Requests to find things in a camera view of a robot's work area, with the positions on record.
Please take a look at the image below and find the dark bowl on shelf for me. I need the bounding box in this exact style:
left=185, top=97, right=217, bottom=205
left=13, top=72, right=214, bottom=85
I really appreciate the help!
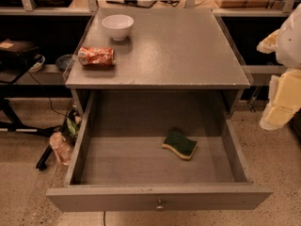
left=55, top=55, right=72, bottom=71

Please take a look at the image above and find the green yellow sponge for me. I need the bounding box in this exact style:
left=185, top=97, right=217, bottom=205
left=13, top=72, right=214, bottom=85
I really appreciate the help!
left=162, top=131, right=198, bottom=160

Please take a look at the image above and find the clear plastic bottle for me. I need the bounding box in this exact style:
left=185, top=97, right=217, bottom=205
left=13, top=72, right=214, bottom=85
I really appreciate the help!
left=49, top=132, right=72, bottom=166

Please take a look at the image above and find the black bag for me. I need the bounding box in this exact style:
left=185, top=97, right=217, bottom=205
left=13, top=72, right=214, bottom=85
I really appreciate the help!
left=0, top=40, right=39, bottom=69

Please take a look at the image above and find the metal drawer knob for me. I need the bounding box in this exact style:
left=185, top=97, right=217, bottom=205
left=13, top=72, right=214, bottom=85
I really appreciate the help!
left=155, top=200, right=165, bottom=212

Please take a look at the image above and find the grey cabinet counter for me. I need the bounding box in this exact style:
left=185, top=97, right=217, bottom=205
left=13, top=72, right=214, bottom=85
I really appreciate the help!
left=62, top=7, right=254, bottom=118

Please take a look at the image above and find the grey open drawer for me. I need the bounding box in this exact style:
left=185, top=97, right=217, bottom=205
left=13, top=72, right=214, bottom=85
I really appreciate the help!
left=47, top=90, right=272, bottom=212

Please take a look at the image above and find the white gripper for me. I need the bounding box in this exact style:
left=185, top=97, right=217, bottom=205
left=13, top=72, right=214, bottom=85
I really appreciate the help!
left=257, top=4, right=301, bottom=130

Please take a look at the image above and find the black stand with legs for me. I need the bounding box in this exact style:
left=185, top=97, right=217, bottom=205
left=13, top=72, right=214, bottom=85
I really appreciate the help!
left=0, top=55, right=74, bottom=171

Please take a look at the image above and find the white bowl on shelf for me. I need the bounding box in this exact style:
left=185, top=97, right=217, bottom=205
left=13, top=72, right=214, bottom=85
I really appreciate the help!
left=29, top=56, right=45, bottom=73

